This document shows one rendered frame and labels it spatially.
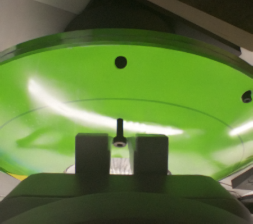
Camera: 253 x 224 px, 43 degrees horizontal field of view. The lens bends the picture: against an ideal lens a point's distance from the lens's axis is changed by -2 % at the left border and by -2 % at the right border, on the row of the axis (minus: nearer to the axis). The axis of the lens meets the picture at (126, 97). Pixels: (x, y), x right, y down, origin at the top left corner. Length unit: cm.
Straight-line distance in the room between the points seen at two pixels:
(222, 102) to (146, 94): 6
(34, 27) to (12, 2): 4
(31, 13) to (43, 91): 18
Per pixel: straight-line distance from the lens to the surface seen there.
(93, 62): 21
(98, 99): 22
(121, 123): 18
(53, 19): 40
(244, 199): 106
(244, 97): 25
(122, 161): 28
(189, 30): 39
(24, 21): 41
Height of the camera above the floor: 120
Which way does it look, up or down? 34 degrees down
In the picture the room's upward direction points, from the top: 180 degrees clockwise
